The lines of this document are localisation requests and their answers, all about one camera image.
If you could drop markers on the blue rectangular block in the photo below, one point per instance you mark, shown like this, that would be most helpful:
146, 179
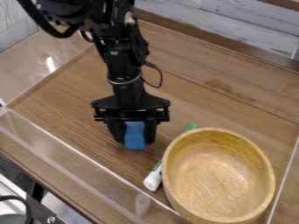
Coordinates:
134, 137

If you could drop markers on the white green marker tube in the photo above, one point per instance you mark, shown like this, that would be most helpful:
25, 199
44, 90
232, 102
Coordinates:
154, 175

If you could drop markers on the brown wooden bowl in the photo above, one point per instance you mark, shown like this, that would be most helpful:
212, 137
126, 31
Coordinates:
217, 177

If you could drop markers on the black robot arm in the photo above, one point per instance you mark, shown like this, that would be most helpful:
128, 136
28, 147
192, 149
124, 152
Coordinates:
106, 24

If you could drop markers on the black metal table bracket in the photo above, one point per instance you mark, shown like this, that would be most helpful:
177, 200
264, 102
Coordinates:
41, 214

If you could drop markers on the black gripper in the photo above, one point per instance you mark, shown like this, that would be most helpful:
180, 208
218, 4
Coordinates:
150, 111

